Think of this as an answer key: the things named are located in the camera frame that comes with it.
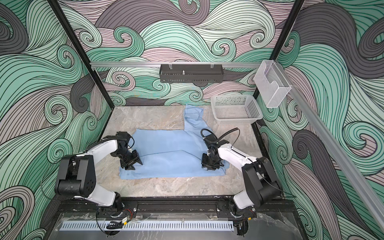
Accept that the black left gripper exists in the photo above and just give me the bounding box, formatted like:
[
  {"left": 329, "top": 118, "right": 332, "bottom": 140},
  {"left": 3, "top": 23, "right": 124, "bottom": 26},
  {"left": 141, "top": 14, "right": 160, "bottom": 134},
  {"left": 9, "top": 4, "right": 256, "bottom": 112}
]
[{"left": 114, "top": 148, "right": 143, "bottom": 169}]

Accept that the white slotted cable duct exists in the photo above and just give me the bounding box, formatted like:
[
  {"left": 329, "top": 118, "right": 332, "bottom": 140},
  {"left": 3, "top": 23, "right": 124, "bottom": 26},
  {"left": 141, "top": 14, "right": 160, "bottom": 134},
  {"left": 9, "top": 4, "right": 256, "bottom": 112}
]
[{"left": 59, "top": 221, "right": 235, "bottom": 232}]

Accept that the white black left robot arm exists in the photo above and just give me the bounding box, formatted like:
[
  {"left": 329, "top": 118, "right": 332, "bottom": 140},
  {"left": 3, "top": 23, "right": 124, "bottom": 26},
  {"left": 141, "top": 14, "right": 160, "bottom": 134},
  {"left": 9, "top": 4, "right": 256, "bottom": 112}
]
[{"left": 55, "top": 132, "right": 143, "bottom": 218}]

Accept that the black frame post left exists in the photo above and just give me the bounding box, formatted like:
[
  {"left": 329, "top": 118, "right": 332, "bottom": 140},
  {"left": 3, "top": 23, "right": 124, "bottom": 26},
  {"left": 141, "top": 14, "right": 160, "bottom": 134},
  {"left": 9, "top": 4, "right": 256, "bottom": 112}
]
[{"left": 48, "top": 0, "right": 115, "bottom": 110}]

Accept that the aluminium wall rail right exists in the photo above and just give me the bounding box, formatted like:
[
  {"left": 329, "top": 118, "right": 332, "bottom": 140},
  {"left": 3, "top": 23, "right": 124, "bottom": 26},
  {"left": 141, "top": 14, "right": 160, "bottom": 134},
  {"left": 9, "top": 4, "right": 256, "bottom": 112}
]
[{"left": 276, "top": 63, "right": 384, "bottom": 230}]

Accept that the black frame post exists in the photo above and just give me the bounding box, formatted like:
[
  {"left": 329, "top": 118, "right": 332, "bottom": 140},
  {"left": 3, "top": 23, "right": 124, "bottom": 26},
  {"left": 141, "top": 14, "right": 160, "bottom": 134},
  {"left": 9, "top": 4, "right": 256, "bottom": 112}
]
[
  {"left": 48, "top": 0, "right": 115, "bottom": 110},
  {"left": 253, "top": 0, "right": 306, "bottom": 98}
]

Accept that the white plastic mesh basket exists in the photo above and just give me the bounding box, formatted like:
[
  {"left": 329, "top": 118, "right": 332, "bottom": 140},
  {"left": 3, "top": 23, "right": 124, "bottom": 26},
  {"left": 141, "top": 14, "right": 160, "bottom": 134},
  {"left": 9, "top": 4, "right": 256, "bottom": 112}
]
[{"left": 211, "top": 95, "right": 263, "bottom": 125}]

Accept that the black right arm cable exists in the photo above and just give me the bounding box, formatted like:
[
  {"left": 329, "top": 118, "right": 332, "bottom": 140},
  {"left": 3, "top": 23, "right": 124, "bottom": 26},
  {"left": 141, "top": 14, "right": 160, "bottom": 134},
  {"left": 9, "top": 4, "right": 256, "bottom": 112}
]
[{"left": 200, "top": 127, "right": 241, "bottom": 148}]

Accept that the light blue long sleeve shirt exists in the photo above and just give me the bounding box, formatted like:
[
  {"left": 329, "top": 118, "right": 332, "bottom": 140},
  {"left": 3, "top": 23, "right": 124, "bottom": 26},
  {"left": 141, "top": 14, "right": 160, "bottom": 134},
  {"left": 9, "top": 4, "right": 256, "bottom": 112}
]
[{"left": 119, "top": 105, "right": 230, "bottom": 180}]

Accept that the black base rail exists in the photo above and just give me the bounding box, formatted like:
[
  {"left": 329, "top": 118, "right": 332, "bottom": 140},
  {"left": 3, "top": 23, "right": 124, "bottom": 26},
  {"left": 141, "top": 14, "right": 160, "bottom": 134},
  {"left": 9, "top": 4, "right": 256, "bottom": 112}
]
[{"left": 55, "top": 196, "right": 298, "bottom": 220}]

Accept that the aluminium wall rail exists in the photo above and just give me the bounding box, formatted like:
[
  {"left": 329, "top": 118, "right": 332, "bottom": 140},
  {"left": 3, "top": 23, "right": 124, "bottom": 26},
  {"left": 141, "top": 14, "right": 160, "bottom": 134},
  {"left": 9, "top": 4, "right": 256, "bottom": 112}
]
[
  {"left": 276, "top": 63, "right": 384, "bottom": 230},
  {"left": 90, "top": 61, "right": 261, "bottom": 69}
]

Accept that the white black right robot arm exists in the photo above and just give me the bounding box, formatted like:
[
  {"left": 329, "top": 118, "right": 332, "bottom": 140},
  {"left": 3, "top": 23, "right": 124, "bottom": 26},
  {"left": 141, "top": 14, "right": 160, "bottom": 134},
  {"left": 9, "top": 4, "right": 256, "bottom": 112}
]
[{"left": 202, "top": 141, "right": 282, "bottom": 218}]

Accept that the black perforated wall tray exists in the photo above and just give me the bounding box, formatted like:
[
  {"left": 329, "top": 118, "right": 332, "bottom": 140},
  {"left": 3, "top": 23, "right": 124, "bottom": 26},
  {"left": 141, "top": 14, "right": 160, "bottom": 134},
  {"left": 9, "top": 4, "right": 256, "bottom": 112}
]
[{"left": 159, "top": 65, "right": 224, "bottom": 86}]

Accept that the black frame post right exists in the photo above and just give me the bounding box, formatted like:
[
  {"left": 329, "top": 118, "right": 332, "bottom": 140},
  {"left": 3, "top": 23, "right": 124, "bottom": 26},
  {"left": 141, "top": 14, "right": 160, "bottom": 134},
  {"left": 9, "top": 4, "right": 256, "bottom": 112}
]
[{"left": 253, "top": 0, "right": 306, "bottom": 98}]

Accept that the aluminium wall rail back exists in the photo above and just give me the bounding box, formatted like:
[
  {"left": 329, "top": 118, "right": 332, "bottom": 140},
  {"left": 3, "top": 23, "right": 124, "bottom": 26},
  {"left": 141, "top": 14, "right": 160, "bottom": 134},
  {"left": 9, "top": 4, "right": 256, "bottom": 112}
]
[{"left": 90, "top": 61, "right": 261, "bottom": 69}]

